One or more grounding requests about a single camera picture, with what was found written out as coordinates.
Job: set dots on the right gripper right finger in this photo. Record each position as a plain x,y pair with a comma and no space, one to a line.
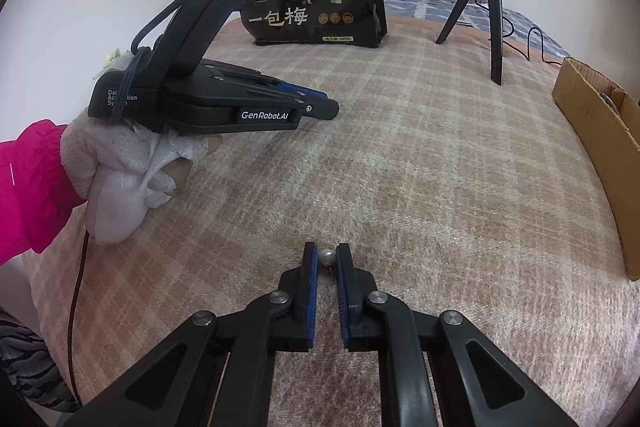
435,370

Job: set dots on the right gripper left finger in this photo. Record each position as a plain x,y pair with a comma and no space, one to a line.
215,371

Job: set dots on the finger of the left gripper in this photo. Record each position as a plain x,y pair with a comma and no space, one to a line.
294,91
320,108

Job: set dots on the pink sleeve left forearm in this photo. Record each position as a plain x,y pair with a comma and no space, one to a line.
37,197

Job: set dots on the left hand white glove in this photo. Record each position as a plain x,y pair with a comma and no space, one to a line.
124,170

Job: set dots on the black snack bag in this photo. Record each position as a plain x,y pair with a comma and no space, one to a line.
356,22

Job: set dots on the pink plaid blanket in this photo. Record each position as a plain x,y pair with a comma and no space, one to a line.
453,192

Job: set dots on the blue patterned mattress sheet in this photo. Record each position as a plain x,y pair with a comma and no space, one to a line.
516,26

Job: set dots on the cardboard box tray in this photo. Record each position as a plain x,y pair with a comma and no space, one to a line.
606,119

